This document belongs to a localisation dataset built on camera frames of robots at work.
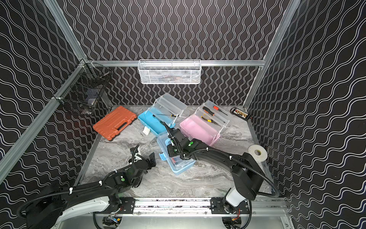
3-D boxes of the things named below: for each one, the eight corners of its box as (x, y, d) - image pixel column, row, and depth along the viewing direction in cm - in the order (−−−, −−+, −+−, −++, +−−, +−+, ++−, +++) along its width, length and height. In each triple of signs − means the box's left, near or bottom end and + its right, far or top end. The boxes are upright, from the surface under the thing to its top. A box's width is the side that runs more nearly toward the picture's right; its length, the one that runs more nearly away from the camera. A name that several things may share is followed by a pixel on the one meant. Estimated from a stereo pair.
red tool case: (95, 130, 107) (92, 126, 103) (122, 109, 120) (120, 105, 116) (111, 141, 101) (107, 137, 97) (137, 118, 114) (135, 114, 110)
